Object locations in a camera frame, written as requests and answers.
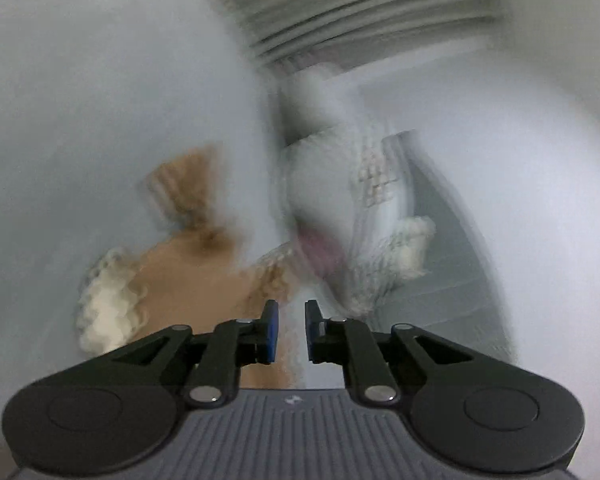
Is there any grey bed sheet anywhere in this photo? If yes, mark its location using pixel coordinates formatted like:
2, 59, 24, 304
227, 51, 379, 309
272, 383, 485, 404
0, 0, 502, 478

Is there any floral patterned pillow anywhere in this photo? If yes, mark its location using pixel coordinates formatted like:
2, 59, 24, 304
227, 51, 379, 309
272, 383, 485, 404
258, 123, 438, 316

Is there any light grey rolled quilt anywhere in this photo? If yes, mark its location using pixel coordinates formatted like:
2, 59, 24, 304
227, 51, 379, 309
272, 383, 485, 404
279, 63, 370, 260

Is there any grey star-patterned curtain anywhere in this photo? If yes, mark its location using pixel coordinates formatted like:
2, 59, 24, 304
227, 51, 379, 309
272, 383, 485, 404
221, 0, 502, 66

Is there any brown ribbed knit sweater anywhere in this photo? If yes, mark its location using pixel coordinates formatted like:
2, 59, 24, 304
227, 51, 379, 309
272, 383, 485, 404
74, 145, 311, 391

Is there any pink blanket under quilt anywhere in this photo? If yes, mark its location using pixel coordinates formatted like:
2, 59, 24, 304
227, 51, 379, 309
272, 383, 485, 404
297, 224, 344, 278

